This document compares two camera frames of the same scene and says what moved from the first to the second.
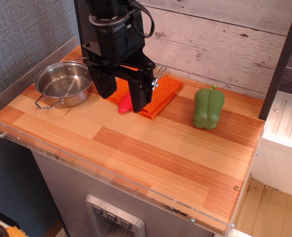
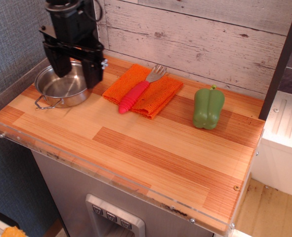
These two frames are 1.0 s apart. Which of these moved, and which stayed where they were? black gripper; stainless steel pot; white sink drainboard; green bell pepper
Moved: black gripper
Stayed: white sink drainboard; green bell pepper; stainless steel pot
